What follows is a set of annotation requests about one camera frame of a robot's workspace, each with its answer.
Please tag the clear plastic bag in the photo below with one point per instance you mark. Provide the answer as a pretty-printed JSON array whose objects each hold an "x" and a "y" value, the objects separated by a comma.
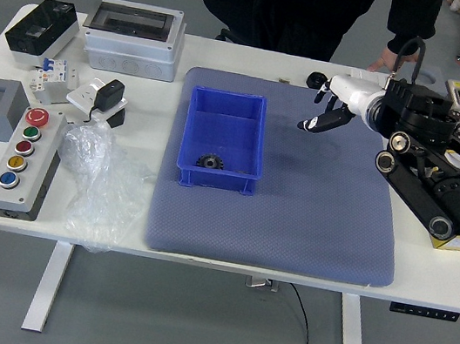
[{"x": 98, "y": 167}]

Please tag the grey windowed distribution box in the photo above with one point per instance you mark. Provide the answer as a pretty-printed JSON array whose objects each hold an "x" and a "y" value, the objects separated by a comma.
[{"x": 131, "y": 49}]

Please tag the black power adapter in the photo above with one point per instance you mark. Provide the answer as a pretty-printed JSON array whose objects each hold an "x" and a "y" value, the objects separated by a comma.
[{"x": 108, "y": 94}]

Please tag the black chair base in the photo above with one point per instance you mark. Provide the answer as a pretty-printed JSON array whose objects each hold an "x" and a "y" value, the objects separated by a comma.
[{"x": 226, "y": 35}]

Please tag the black table control panel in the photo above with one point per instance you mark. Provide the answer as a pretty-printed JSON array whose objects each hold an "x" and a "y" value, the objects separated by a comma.
[{"x": 423, "y": 312}]

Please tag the white wall switch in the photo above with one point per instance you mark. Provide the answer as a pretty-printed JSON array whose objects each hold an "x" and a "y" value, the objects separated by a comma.
[{"x": 363, "y": 74}]

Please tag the white table leg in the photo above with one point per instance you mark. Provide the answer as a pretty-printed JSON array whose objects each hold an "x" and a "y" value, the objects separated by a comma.
[
  {"x": 354, "y": 338},
  {"x": 48, "y": 283}
]

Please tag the blue plastic box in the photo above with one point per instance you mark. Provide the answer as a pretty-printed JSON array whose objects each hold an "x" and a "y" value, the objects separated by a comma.
[{"x": 223, "y": 135}]

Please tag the person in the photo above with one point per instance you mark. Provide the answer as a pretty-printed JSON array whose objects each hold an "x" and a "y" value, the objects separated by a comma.
[{"x": 293, "y": 6}]

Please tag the white wall socket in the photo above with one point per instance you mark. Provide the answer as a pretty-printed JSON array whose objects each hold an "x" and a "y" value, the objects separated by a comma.
[{"x": 79, "y": 96}]

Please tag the grey-blue padded mat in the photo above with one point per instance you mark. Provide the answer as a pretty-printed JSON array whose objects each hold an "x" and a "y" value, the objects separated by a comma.
[{"x": 268, "y": 231}]

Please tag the metal bracket under table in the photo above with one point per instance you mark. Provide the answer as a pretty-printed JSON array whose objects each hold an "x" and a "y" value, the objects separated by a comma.
[{"x": 262, "y": 284}]

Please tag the small brass part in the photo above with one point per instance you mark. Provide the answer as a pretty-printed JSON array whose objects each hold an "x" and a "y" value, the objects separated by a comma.
[{"x": 283, "y": 80}]

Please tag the person's left forearm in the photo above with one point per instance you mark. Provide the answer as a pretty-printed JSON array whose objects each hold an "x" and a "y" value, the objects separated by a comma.
[{"x": 415, "y": 17}]

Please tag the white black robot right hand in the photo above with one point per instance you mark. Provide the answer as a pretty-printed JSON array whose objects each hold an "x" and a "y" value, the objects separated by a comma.
[{"x": 353, "y": 93}]

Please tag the white blue circuit breaker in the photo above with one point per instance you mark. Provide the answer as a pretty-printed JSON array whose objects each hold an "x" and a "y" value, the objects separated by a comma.
[{"x": 54, "y": 71}]

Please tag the person's left hand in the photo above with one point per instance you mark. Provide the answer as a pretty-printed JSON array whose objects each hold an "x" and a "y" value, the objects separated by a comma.
[{"x": 386, "y": 59}]

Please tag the big black gear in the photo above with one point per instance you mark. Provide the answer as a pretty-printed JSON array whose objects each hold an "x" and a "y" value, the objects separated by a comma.
[{"x": 203, "y": 162}]

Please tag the grey box with round hole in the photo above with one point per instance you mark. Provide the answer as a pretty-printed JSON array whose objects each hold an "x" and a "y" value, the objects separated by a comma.
[{"x": 431, "y": 75}]

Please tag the small black block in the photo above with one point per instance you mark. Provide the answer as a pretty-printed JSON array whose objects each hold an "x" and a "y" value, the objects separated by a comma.
[{"x": 116, "y": 118}]

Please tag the white plastic clip part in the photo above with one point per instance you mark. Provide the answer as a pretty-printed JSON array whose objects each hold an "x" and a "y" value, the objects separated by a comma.
[{"x": 38, "y": 89}]

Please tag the black-lid control enclosure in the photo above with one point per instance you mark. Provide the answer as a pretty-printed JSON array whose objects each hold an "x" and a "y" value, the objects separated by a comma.
[{"x": 38, "y": 27}]

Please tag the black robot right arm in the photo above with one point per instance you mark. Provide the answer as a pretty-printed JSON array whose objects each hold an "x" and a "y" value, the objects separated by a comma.
[{"x": 421, "y": 111}]

